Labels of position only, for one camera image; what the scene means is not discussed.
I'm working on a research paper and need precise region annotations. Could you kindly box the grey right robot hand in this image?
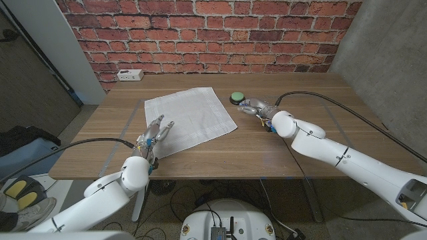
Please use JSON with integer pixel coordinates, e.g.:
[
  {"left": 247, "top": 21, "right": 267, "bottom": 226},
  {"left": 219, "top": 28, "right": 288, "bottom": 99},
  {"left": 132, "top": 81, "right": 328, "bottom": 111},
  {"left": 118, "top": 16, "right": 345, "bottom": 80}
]
[{"left": 238, "top": 97, "right": 280, "bottom": 121}]

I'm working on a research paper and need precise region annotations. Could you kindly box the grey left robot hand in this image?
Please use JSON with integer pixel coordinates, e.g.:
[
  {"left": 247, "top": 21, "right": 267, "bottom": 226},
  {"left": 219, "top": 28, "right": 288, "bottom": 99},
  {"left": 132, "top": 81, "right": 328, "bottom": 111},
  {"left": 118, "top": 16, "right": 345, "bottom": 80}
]
[{"left": 132, "top": 114, "right": 175, "bottom": 158}]

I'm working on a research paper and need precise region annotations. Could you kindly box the white handkerchief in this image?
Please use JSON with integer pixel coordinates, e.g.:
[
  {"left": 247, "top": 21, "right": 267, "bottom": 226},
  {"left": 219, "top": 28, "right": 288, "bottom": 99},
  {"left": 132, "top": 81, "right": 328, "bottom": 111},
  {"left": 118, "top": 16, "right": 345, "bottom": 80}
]
[{"left": 143, "top": 87, "right": 238, "bottom": 160}]

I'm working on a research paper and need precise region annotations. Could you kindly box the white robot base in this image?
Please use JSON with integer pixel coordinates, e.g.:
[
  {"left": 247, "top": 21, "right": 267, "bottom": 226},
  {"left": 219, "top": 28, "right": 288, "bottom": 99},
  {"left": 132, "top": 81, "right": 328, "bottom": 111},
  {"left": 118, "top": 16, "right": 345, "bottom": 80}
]
[{"left": 179, "top": 199, "right": 277, "bottom": 240}]

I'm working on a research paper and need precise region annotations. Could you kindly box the green button black base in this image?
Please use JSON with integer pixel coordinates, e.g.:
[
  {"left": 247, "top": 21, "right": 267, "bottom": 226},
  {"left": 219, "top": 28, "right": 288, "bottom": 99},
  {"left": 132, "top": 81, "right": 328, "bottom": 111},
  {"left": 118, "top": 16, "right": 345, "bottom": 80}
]
[{"left": 229, "top": 91, "right": 246, "bottom": 106}]

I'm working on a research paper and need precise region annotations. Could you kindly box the black floor fan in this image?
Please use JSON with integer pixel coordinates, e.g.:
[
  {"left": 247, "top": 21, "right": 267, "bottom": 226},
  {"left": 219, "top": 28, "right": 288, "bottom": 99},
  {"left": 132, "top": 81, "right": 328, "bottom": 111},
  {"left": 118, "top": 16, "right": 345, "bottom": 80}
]
[{"left": 148, "top": 179, "right": 177, "bottom": 197}]

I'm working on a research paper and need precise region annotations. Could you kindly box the white power strip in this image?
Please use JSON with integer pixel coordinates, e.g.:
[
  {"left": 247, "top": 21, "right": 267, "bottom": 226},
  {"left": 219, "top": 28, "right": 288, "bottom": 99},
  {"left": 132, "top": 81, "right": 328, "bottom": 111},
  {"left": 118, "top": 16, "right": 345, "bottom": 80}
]
[{"left": 116, "top": 69, "right": 145, "bottom": 82}]

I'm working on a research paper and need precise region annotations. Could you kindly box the grey table leg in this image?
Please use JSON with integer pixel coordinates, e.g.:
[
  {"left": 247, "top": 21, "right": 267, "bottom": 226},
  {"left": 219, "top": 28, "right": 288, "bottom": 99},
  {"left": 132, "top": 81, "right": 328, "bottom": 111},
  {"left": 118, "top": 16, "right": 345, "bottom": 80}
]
[
  {"left": 131, "top": 185, "right": 148, "bottom": 223},
  {"left": 302, "top": 178, "right": 325, "bottom": 223}
]

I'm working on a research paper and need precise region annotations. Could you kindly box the red brick print backdrop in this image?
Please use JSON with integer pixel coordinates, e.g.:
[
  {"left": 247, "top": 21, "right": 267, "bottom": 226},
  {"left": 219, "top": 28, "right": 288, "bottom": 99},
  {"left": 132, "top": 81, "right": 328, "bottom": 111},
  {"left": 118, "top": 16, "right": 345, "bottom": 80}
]
[{"left": 55, "top": 0, "right": 364, "bottom": 93}]

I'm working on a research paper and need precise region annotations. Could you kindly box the blue storage bin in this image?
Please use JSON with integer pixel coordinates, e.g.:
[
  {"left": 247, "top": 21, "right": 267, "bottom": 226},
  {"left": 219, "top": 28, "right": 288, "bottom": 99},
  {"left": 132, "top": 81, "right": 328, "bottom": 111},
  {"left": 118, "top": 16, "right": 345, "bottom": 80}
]
[{"left": 0, "top": 137, "right": 64, "bottom": 183}]

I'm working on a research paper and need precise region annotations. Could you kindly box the white pillar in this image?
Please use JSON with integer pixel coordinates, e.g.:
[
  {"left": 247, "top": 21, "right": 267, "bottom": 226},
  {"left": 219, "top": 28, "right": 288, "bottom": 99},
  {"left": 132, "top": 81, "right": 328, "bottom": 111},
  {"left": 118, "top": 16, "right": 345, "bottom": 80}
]
[{"left": 3, "top": 0, "right": 107, "bottom": 106}]

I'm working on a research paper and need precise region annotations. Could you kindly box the black cloth bag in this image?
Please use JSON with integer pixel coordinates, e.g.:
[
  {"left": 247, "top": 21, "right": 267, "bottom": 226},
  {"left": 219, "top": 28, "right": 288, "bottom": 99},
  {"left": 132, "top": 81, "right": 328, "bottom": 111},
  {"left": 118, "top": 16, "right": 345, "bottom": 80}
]
[{"left": 0, "top": 125, "right": 62, "bottom": 157}]

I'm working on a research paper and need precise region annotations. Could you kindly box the black power adapter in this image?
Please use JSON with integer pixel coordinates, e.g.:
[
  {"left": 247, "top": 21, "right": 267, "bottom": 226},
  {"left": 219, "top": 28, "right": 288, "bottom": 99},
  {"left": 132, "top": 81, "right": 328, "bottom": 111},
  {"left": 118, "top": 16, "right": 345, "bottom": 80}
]
[{"left": 286, "top": 227, "right": 306, "bottom": 240}]

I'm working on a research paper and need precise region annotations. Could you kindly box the grey sneaker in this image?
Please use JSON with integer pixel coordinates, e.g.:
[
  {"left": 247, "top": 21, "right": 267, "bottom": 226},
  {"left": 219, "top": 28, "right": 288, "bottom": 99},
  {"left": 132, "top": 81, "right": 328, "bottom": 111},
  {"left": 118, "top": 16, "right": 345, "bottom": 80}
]
[{"left": 9, "top": 196, "right": 57, "bottom": 233}]

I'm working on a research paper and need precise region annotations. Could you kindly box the yellow black foot pedal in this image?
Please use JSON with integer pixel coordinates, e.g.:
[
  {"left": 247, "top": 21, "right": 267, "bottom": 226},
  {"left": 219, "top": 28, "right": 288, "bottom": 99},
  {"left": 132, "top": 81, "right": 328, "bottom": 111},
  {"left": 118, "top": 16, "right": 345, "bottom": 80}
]
[{"left": 3, "top": 175, "right": 48, "bottom": 211}]

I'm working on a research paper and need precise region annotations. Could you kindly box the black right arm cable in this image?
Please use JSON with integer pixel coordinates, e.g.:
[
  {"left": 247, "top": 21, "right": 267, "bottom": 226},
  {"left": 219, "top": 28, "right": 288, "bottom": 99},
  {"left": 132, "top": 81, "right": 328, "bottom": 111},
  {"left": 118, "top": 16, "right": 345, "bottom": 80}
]
[{"left": 274, "top": 90, "right": 427, "bottom": 164}]

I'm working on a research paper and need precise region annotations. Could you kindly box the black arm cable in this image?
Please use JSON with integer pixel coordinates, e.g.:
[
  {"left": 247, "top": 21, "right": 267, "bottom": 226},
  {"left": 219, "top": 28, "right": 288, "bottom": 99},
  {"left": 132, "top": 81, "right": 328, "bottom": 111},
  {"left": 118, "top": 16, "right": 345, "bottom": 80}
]
[
  {"left": 0, "top": 137, "right": 136, "bottom": 183},
  {"left": 274, "top": 90, "right": 427, "bottom": 164}
]

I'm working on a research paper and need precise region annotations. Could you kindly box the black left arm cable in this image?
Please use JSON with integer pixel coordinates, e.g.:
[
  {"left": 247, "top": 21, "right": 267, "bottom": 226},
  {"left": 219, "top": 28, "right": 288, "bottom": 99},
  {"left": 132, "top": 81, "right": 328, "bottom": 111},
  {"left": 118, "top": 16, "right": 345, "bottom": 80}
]
[{"left": 0, "top": 137, "right": 136, "bottom": 183}]

